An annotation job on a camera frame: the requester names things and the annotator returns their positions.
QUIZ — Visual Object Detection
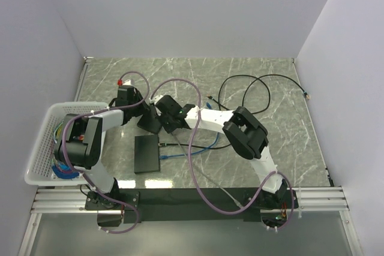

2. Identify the dark grey network switch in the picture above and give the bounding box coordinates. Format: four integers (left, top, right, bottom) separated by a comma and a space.
134, 134, 160, 174

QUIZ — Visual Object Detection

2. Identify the blue ethernet cable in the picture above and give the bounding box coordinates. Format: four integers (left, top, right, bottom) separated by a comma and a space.
159, 103, 221, 161

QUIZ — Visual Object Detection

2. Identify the long black ethernet cable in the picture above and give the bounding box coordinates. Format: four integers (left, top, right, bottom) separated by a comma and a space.
157, 75, 313, 150

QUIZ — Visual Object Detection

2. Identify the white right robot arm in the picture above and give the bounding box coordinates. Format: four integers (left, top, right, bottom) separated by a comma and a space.
151, 95, 287, 207

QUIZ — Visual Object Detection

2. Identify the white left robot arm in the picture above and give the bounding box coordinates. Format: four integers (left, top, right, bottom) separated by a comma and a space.
54, 85, 149, 209

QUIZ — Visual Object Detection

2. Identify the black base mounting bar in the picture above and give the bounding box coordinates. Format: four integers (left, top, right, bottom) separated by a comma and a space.
85, 188, 292, 227

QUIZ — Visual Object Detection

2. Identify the white plastic mesh basket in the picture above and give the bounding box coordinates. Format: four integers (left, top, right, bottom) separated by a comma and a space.
24, 101, 107, 186

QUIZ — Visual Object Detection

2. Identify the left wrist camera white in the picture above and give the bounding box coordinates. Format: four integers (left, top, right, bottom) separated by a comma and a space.
117, 79, 134, 86

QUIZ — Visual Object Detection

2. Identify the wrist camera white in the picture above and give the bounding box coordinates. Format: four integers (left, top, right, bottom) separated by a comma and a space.
149, 95, 163, 106
117, 79, 134, 86

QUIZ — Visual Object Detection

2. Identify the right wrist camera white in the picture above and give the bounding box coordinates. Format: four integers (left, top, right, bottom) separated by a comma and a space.
149, 95, 163, 106

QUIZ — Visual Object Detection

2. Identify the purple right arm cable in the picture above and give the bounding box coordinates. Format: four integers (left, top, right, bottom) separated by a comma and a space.
149, 78, 295, 233

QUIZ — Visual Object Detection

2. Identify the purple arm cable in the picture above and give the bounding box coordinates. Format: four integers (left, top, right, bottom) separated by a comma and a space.
58, 71, 151, 235
149, 78, 295, 233

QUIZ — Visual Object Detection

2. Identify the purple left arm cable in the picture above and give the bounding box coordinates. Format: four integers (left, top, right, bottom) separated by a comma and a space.
58, 71, 151, 235

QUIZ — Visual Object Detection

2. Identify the bundle of coloured wires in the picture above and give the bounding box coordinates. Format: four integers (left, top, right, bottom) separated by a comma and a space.
50, 118, 88, 179

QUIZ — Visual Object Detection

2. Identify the aluminium rail frame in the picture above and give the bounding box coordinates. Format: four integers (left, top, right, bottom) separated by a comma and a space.
30, 187, 349, 214

